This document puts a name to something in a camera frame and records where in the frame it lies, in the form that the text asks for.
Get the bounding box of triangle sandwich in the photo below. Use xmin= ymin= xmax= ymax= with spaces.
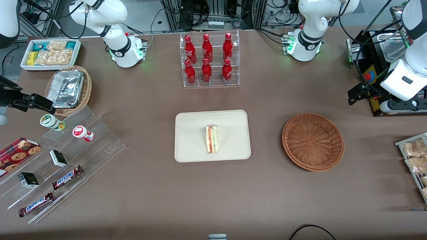
xmin=205 ymin=125 xmax=219 ymax=154

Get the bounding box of light wicker basket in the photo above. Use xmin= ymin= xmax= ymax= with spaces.
xmin=45 ymin=65 xmax=93 ymax=117

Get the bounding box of tray of packaged crackers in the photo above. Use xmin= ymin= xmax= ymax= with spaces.
xmin=395 ymin=133 xmax=427 ymax=204

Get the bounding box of brown round wicker basket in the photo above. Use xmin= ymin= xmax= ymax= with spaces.
xmin=282 ymin=113 xmax=345 ymax=172

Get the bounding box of cream plastic tray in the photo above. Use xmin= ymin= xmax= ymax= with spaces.
xmin=174 ymin=110 xmax=251 ymax=163

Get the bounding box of green lid yogurt cup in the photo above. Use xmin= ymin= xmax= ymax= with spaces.
xmin=40 ymin=114 xmax=66 ymax=132

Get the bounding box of silver foil container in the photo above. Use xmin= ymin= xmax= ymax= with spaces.
xmin=46 ymin=70 xmax=84 ymax=109

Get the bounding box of white snack bin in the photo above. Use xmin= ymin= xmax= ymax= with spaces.
xmin=20 ymin=39 xmax=82 ymax=72

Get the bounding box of clear rice cracker bag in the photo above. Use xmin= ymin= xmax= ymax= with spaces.
xmin=35 ymin=49 xmax=73 ymax=66
xmin=47 ymin=40 xmax=68 ymax=51

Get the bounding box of red lid yogurt cup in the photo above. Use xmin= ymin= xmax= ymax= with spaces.
xmin=72 ymin=125 xmax=94 ymax=142

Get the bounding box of red cookie box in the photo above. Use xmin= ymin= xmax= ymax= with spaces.
xmin=0 ymin=137 xmax=42 ymax=177

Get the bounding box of small black carton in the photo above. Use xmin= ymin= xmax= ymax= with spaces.
xmin=17 ymin=172 xmax=40 ymax=189
xmin=49 ymin=150 xmax=68 ymax=168

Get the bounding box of clear acrylic stepped display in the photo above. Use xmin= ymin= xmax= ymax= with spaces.
xmin=0 ymin=106 xmax=126 ymax=224

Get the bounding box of Snickers bar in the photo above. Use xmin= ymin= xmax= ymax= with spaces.
xmin=52 ymin=165 xmax=84 ymax=190
xmin=18 ymin=192 xmax=54 ymax=218

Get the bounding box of clear acrylic bottle rack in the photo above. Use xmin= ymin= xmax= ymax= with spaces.
xmin=179 ymin=30 xmax=240 ymax=88

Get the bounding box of red cola bottle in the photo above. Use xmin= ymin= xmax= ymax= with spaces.
xmin=202 ymin=34 xmax=214 ymax=63
xmin=184 ymin=59 xmax=196 ymax=85
xmin=223 ymin=33 xmax=234 ymax=61
xmin=201 ymin=58 xmax=212 ymax=83
xmin=184 ymin=35 xmax=197 ymax=64
xmin=222 ymin=58 xmax=233 ymax=84

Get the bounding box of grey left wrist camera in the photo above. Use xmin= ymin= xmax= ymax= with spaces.
xmin=380 ymin=98 xmax=427 ymax=113

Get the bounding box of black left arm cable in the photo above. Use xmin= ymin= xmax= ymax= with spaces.
xmin=354 ymin=18 xmax=407 ymax=95

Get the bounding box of black cable loop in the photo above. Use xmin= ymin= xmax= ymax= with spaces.
xmin=289 ymin=224 xmax=337 ymax=240

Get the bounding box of aluminium frame rack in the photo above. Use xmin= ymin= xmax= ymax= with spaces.
xmin=160 ymin=0 xmax=267 ymax=32

